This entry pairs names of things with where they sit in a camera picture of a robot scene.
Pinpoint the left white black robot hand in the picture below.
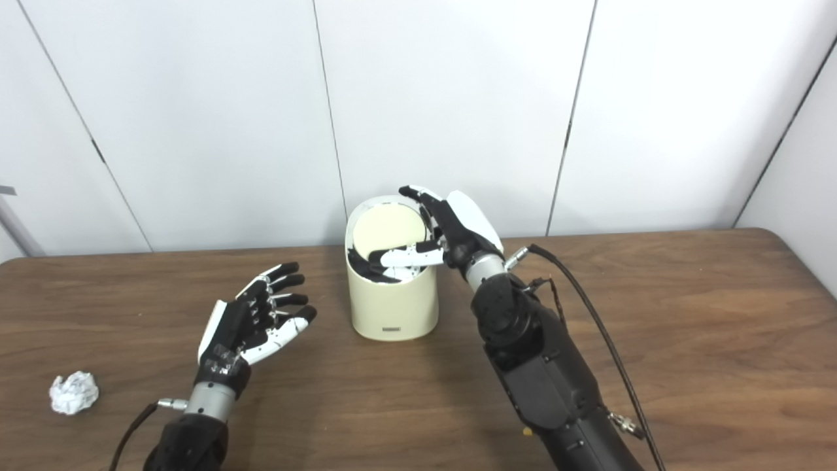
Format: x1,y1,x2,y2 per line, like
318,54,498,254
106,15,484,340
194,262,318,401

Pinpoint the cream-colored round bin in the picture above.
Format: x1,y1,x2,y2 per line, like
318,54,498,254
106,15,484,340
345,196,439,341

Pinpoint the cream round bin lid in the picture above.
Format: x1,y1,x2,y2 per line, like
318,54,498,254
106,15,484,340
352,204,427,267

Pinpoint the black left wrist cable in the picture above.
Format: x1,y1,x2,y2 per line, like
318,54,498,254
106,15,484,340
108,398,190,471

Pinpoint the grey wall post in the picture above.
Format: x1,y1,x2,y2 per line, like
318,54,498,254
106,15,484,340
0,186,45,258

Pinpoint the white paper ball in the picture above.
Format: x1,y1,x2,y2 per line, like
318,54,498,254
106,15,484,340
49,372,99,415

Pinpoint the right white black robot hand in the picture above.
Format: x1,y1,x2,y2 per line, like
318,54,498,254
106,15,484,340
368,185,505,272

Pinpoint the black bin liner bag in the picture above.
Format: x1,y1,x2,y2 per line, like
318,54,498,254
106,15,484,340
347,235,434,283

